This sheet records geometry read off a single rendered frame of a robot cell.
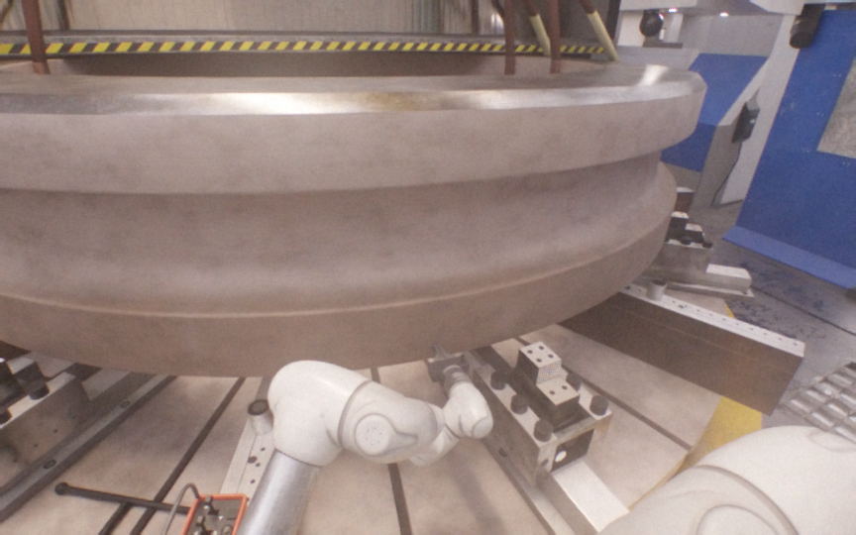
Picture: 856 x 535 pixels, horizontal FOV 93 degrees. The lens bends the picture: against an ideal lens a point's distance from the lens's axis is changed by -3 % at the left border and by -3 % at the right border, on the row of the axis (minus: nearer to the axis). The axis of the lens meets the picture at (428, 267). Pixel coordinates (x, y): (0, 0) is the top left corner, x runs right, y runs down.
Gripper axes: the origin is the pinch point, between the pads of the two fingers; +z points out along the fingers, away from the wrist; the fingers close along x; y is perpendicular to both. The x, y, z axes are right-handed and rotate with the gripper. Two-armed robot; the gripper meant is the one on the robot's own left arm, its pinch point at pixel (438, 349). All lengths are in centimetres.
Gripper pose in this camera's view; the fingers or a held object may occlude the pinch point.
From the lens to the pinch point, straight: 155.9
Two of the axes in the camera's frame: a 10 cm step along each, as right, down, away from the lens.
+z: -3.2, -4.6, 8.3
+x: -9.5, 1.4, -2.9
